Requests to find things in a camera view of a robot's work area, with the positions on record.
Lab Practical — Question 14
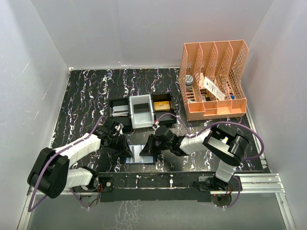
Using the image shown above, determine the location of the round jar with patterned lid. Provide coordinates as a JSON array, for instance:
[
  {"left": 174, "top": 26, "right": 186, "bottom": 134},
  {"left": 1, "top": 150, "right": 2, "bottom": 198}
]
[{"left": 185, "top": 75, "right": 194, "bottom": 90}]

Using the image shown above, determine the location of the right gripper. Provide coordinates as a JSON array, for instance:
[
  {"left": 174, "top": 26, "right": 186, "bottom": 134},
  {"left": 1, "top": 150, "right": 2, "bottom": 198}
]
[{"left": 140, "top": 134, "right": 171, "bottom": 156}]

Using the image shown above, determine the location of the black tray with blue card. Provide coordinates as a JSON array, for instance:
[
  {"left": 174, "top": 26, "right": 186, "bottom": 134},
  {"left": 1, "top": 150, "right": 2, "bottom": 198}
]
[{"left": 109, "top": 97, "right": 133, "bottom": 132}]

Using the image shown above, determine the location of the white labelled flat package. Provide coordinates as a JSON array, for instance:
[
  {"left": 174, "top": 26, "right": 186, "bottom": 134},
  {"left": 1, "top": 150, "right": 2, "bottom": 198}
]
[{"left": 203, "top": 77, "right": 225, "bottom": 101}]

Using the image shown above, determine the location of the white VIP card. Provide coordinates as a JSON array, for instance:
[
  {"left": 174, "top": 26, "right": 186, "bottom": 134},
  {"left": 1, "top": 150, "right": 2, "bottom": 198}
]
[{"left": 112, "top": 105, "right": 129, "bottom": 117}]

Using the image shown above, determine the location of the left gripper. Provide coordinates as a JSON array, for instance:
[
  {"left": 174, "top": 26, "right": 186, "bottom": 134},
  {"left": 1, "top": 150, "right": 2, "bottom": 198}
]
[{"left": 108, "top": 133, "right": 133, "bottom": 158}]

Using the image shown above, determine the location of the silver card with stripe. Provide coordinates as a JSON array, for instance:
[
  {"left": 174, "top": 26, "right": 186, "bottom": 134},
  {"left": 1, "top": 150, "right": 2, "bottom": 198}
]
[{"left": 125, "top": 145, "right": 146, "bottom": 164}]

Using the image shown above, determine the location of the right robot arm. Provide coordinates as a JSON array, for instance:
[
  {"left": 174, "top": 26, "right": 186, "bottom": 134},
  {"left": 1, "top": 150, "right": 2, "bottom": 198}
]
[{"left": 140, "top": 124, "right": 249, "bottom": 191}]

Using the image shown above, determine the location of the white plastic bin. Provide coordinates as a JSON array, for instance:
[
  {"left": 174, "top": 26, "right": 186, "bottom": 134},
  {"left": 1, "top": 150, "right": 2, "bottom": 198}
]
[{"left": 129, "top": 94, "right": 154, "bottom": 129}]

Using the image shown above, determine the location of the black tray with gold card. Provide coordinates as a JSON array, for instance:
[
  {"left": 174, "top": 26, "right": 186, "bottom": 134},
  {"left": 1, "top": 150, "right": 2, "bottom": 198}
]
[{"left": 151, "top": 92, "right": 177, "bottom": 127}]

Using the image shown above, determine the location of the blue card holder wallet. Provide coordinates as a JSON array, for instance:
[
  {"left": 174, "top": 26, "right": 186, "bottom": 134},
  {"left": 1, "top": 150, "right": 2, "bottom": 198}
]
[{"left": 124, "top": 145, "right": 157, "bottom": 164}]

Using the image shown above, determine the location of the gold credit card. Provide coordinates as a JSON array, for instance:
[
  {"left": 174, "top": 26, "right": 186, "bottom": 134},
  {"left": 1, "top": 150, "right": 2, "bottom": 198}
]
[{"left": 154, "top": 101, "right": 171, "bottom": 111}]

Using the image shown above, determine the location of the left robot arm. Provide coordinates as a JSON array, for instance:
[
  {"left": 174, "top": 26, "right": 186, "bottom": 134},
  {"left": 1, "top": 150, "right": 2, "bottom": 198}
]
[{"left": 27, "top": 118, "right": 133, "bottom": 198}]

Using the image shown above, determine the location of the orange desk file organizer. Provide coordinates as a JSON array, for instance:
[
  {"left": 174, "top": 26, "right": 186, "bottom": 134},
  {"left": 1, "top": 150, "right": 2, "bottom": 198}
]
[{"left": 178, "top": 40, "right": 248, "bottom": 121}]

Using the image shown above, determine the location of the black item in white bin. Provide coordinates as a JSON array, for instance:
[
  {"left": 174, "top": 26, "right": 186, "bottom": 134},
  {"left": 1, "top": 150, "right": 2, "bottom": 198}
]
[{"left": 133, "top": 103, "right": 150, "bottom": 114}]

